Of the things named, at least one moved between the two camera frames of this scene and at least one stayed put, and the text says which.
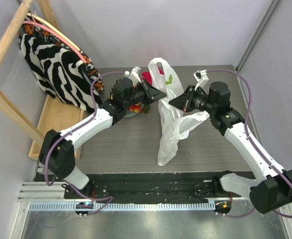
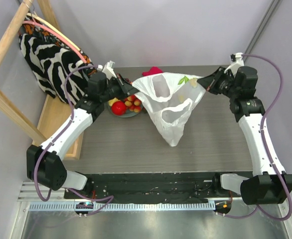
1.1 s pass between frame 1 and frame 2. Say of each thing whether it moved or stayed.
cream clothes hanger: stayed
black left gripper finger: moved
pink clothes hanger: stayed
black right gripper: moved
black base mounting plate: stayed
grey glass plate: stayed
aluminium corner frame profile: stayed
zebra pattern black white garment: stayed
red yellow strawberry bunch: stayed
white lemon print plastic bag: moved
